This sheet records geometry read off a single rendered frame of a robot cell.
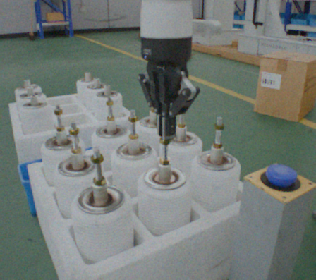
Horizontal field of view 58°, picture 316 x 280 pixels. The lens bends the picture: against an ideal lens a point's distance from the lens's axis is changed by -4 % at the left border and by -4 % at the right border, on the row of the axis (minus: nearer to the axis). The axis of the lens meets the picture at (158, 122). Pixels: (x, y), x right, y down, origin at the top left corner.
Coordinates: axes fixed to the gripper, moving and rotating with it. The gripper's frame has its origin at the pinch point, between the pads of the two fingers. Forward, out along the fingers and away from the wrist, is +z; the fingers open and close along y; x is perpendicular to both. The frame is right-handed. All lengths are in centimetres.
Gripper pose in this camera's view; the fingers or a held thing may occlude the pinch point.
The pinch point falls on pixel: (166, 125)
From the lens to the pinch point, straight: 47.7
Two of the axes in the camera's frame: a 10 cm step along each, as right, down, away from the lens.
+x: 8.1, -2.2, 5.5
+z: 0.0, 9.3, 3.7
